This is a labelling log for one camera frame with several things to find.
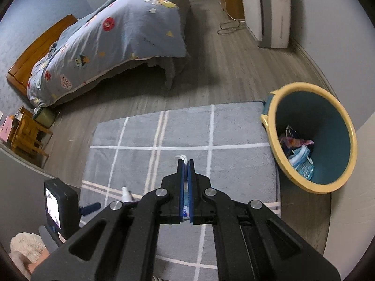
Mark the bed with blue cartoon quilt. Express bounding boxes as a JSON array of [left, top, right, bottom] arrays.
[[27, 0, 190, 108]]

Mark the teal bin with yellow rim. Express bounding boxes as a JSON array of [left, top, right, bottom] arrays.
[[260, 82, 358, 194]]

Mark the pink purple snack wrapper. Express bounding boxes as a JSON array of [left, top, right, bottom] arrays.
[[279, 134, 314, 149]]

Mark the black cable on floor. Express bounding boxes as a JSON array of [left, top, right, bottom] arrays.
[[216, 19, 247, 35]]

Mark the wooden headboard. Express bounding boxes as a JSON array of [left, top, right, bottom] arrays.
[[6, 14, 78, 98]]

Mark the white tissue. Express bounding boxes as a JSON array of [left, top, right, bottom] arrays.
[[121, 186, 134, 204]]

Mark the grey checked cushion mat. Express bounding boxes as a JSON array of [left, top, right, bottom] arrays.
[[79, 101, 282, 281]]

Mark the white grey air purifier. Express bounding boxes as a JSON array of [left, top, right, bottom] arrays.
[[242, 0, 291, 49]]

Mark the blue face mask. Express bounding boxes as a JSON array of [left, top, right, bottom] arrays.
[[288, 145, 315, 180]]

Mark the person's left hand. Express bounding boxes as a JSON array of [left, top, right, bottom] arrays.
[[9, 232, 50, 280]]

